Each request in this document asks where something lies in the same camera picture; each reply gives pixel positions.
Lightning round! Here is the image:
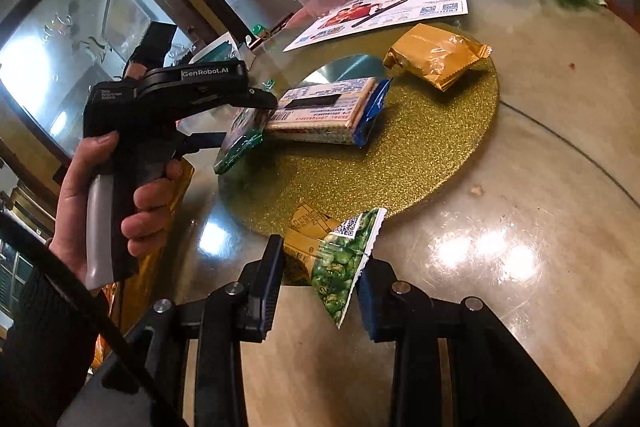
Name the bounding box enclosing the round green-label cracker pack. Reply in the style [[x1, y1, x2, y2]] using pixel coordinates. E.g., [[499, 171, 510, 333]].
[[214, 108, 274, 176]]

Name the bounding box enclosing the blue white cracker pack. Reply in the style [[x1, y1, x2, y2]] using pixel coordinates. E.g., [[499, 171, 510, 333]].
[[264, 77, 390, 147]]

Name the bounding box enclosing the gold foil snack bag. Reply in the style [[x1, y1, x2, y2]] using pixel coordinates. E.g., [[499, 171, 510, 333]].
[[382, 24, 492, 92]]

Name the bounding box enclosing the person's left hand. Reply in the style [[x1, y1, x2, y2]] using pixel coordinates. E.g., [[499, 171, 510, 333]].
[[49, 132, 118, 281]]

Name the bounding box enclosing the teal tissue pack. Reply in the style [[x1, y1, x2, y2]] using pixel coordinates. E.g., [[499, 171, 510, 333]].
[[189, 32, 241, 65]]

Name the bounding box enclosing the gold-rimmed white tray box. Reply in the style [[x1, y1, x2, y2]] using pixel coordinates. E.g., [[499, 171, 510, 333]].
[[89, 156, 196, 373]]

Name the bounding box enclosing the gold glitter turntable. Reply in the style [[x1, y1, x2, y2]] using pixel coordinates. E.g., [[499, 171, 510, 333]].
[[218, 20, 501, 239]]

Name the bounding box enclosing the printed advertising flyer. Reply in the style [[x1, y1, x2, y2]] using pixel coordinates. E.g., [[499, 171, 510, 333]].
[[284, 0, 469, 52]]

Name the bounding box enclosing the framed wall painting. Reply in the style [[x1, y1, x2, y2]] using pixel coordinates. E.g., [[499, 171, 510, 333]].
[[101, 0, 153, 62]]

